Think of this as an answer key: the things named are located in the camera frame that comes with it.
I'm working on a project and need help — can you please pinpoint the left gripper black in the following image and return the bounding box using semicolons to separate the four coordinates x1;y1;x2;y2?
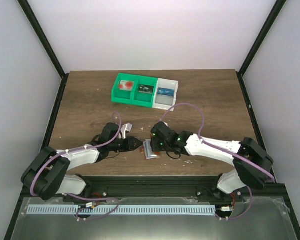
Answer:
109;136;144;153

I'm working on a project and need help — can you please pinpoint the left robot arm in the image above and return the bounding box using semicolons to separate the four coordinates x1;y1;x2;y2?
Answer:
21;122;143;202

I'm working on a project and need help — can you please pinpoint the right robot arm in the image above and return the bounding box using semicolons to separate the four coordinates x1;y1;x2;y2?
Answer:
150;121;275;202

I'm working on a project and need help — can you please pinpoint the blue card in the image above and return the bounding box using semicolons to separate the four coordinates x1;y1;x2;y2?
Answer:
157;87;175;97

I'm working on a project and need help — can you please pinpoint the black card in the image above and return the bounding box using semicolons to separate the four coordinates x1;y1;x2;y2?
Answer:
138;84;154;95

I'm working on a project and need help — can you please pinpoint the red white card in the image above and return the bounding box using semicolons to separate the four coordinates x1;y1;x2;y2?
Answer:
118;80;134;91

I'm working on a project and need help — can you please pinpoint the green double bin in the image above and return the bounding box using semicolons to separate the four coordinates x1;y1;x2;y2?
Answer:
111;73;158;108

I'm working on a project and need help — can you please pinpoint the white bin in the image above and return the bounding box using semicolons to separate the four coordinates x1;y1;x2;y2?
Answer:
152;78;179;111

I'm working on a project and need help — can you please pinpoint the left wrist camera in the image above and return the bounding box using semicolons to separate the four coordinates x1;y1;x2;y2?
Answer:
120;123;133;139

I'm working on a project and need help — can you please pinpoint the black aluminium frame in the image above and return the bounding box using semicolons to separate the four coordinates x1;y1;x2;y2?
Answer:
18;0;300;240

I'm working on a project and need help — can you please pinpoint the light blue slotted cable duct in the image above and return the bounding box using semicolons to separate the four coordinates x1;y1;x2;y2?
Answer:
26;204;216;216

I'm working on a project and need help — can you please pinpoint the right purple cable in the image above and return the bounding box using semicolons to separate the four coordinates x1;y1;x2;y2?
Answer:
160;103;276;221

